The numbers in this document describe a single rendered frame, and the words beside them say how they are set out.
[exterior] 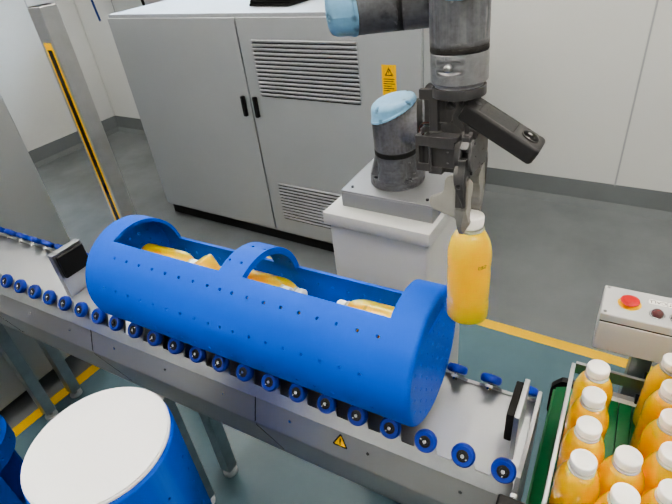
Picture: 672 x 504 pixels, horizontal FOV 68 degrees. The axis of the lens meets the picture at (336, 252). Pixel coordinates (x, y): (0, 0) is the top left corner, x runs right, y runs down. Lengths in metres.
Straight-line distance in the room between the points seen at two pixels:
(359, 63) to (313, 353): 1.85
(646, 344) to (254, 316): 0.80
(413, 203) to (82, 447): 0.91
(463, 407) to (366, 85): 1.81
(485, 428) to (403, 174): 0.65
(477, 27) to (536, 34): 2.93
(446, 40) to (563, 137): 3.11
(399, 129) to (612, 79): 2.43
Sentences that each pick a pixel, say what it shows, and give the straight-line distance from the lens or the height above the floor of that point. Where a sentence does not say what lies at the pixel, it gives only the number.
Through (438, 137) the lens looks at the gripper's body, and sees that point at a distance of 0.72.
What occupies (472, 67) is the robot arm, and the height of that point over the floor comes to 1.66.
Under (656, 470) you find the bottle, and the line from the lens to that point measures 1.01.
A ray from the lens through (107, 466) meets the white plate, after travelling 1.09.
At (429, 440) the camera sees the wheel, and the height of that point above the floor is 0.97.
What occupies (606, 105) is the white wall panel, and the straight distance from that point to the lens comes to 3.65.
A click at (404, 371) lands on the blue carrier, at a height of 1.17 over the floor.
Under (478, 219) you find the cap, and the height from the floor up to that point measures 1.44.
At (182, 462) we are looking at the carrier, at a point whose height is 0.94.
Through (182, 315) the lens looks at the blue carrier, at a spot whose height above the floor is 1.13.
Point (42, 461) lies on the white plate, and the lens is 1.17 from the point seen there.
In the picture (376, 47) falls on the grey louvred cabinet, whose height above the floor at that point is 1.29.
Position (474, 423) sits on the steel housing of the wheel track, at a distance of 1.15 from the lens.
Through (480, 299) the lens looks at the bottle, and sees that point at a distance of 0.84.
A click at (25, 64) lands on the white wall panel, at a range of 6.04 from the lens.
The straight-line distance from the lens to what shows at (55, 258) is 1.71.
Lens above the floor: 1.84
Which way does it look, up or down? 34 degrees down
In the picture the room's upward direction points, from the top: 7 degrees counter-clockwise
